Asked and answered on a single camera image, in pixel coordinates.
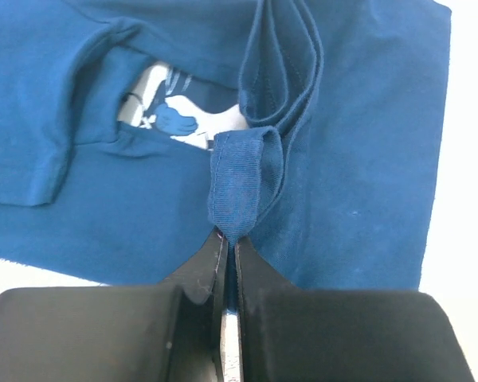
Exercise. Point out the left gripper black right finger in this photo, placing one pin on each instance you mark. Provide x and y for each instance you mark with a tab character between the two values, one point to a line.
291	334

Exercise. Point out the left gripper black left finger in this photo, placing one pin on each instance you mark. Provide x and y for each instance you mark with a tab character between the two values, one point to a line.
169	331

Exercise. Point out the blue t shirt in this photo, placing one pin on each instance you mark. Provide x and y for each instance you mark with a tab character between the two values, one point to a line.
129	130

